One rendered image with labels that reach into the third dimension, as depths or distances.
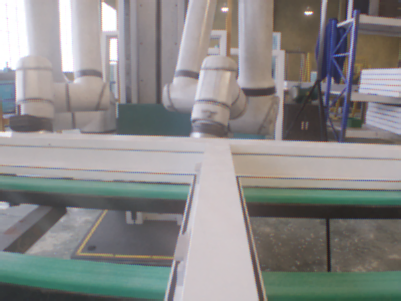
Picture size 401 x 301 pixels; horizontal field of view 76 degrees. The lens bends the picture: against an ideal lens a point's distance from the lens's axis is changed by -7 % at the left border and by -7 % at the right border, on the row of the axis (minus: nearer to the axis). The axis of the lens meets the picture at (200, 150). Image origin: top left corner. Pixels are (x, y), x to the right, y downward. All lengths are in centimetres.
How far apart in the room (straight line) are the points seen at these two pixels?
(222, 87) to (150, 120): 66
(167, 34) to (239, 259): 119
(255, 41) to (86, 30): 54
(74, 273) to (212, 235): 15
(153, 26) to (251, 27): 51
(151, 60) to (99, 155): 83
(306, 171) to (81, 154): 42
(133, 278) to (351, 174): 43
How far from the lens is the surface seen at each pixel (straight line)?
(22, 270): 33
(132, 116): 126
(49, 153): 59
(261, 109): 101
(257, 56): 99
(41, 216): 52
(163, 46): 131
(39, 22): 111
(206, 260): 19
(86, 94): 85
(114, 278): 29
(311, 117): 406
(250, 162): 51
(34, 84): 74
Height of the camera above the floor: 105
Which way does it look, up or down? 15 degrees down
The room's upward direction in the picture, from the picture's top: 1 degrees clockwise
